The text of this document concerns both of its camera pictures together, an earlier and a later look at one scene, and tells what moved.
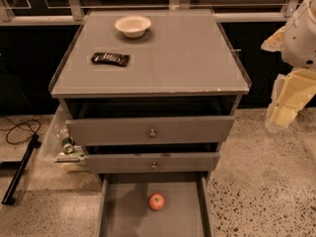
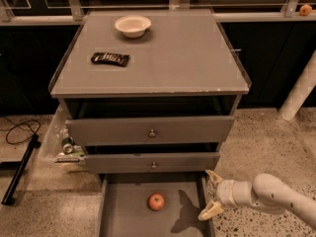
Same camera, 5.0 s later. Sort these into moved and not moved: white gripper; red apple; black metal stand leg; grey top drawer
Moved: white gripper
Not moved: red apple; black metal stand leg; grey top drawer
